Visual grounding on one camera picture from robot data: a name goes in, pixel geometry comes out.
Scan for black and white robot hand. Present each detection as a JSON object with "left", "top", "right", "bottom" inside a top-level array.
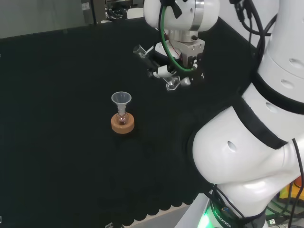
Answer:
[{"left": 142, "top": 39, "right": 206, "bottom": 87}]

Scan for clear graduated cylinder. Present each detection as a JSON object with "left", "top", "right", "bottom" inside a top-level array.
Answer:
[{"left": 133, "top": 44, "right": 181, "bottom": 92}]

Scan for clear round-bottom flask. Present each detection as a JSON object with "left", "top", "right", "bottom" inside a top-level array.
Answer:
[{"left": 116, "top": 108, "right": 129, "bottom": 125}]

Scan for clear plastic funnel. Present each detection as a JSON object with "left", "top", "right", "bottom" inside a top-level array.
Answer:
[{"left": 111, "top": 92, "right": 132, "bottom": 117}]

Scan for black bench cloth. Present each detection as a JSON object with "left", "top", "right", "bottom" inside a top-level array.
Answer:
[{"left": 0, "top": 18, "right": 261, "bottom": 226}]

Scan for yellow stop button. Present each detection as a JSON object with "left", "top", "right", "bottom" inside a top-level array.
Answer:
[{"left": 279, "top": 177, "right": 304, "bottom": 200}]

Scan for green cable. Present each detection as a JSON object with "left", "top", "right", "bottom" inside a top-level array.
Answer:
[{"left": 159, "top": 4, "right": 198, "bottom": 72}]

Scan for black cable bundle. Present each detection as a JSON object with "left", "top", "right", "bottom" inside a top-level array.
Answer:
[{"left": 229, "top": 0, "right": 279, "bottom": 71}]

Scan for brown cork ring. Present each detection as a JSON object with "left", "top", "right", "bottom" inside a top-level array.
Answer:
[{"left": 111, "top": 113, "right": 135, "bottom": 135}]

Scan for thin black cable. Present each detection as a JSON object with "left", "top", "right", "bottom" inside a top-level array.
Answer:
[{"left": 286, "top": 138, "right": 304, "bottom": 228}]

